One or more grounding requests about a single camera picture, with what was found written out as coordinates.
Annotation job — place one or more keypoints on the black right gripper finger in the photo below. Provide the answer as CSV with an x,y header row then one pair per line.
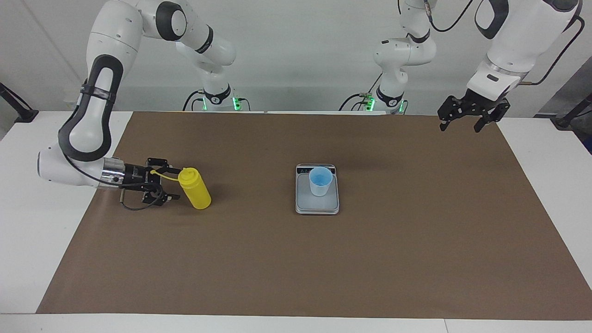
x,y
155,196
159,165

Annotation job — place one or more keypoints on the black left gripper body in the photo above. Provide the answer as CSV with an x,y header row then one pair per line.
x,y
481,104

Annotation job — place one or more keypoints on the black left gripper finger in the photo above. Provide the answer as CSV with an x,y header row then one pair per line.
x,y
448,111
491,120

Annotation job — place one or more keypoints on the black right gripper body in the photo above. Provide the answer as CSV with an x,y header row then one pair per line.
x,y
138,176

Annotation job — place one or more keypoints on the yellow squeeze bottle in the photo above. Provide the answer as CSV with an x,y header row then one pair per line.
x,y
196,189

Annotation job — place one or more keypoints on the light blue plastic cup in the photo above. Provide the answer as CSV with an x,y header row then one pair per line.
x,y
320,182

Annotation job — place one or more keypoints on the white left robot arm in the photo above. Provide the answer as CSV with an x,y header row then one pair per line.
x,y
513,37

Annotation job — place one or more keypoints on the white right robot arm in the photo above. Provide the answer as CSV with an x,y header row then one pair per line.
x,y
111,41

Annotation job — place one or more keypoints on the silver digital kitchen scale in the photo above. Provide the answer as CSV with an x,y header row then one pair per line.
x,y
317,206

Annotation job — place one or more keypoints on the black table clamp stand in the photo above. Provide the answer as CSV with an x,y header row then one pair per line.
x,y
25,114
565,121

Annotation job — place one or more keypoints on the brown table mat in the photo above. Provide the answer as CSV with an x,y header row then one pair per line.
x,y
277,259

